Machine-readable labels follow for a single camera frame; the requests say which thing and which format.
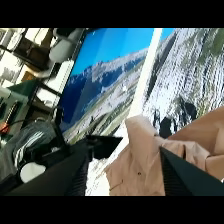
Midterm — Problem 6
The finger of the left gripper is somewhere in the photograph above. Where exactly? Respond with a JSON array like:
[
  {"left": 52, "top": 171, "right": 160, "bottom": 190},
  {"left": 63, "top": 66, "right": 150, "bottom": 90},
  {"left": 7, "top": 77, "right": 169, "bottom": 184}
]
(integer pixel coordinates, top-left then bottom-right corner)
[{"left": 85, "top": 134, "right": 124, "bottom": 160}]

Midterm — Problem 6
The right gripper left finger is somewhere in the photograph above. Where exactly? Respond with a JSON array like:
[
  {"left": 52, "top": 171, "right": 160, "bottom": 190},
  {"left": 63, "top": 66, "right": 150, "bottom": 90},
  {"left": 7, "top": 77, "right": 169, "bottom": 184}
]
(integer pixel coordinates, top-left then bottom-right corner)
[{"left": 6, "top": 142, "right": 93, "bottom": 197}]

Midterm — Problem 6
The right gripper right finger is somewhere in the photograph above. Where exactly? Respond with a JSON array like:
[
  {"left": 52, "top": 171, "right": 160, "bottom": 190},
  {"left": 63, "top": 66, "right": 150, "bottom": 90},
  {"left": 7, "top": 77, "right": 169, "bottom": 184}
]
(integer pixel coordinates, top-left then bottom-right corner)
[{"left": 159, "top": 145, "right": 224, "bottom": 197}]

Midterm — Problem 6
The beige shirt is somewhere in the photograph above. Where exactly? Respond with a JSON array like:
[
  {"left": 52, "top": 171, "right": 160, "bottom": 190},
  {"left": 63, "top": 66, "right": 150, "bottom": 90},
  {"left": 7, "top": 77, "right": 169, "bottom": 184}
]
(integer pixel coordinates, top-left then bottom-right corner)
[{"left": 104, "top": 105, "right": 224, "bottom": 197}]

